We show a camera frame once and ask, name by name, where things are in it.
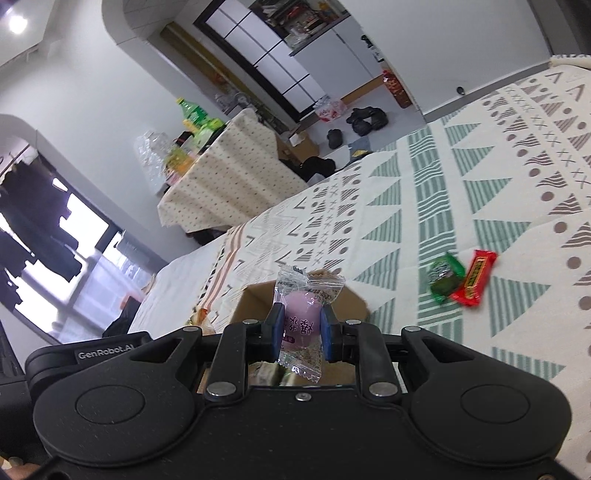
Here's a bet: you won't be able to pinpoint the clear plastic bottles pack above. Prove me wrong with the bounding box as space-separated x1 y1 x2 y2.
134 130 177 186

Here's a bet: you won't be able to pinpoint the black plastic bags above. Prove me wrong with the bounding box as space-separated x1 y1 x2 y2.
346 106 389 136

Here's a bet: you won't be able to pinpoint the white cabinet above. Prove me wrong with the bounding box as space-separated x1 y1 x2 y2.
290 13 385 108

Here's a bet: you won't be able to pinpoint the red white bottle pack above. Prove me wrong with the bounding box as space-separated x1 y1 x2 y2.
314 98 348 124

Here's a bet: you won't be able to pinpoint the small floor cardboard box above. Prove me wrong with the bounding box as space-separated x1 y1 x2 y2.
276 133 320 163

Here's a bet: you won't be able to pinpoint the dark framed sliding door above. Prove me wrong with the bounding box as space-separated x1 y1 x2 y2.
193 0 326 118

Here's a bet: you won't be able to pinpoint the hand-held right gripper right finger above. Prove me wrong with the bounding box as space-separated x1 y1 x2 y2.
320 304 468 398

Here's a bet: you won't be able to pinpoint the dark green candy packet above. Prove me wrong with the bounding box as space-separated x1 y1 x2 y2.
428 252 467 304

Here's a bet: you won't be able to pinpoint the table with dotted tablecloth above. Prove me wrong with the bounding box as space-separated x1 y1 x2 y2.
157 108 311 232

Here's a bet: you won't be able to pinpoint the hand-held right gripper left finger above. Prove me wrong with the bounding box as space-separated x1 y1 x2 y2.
137 302 286 401

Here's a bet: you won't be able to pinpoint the brown cardboard box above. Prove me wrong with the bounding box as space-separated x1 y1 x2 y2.
228 269 371 385

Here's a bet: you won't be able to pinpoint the yellow drink bottle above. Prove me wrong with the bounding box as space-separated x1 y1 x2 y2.
165 147 197 185

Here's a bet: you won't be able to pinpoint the purple egg snack packet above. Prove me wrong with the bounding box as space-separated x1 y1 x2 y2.
273 264 347 384

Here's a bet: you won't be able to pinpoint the hanging dark clothes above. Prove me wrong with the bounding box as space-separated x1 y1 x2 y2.
0 156 89 308

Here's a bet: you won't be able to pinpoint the patterned green white bed cover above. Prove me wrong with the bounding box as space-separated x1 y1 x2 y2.
127 55 591 384

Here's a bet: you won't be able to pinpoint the green drink bottle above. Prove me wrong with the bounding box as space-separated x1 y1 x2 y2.
175 96 209 136

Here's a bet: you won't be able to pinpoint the red candy packet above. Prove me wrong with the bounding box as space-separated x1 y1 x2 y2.
450 249 500 308

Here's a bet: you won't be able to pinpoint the black backpack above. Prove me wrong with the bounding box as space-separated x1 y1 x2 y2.
299 155 339 182

